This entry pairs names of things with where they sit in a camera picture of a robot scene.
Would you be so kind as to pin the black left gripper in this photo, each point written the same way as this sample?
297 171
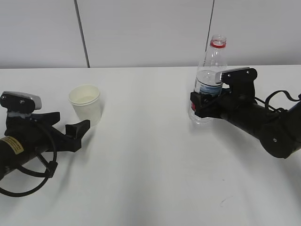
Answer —
37 129

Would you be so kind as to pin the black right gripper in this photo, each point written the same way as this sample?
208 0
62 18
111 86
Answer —
233 102

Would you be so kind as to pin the white paper cup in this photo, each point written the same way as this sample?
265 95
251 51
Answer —
85 100

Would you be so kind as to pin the clear plastic water bottle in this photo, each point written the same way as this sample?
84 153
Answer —
205 85

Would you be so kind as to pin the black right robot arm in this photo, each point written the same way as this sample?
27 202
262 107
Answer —
278 130

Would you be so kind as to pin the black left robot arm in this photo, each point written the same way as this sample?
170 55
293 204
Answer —
14 153

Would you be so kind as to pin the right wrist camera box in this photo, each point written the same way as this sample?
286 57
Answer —
240 76

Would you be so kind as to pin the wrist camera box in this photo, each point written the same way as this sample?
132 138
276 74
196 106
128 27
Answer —
240 76
19 102

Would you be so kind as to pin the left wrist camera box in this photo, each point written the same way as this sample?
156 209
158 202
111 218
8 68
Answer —
19 102

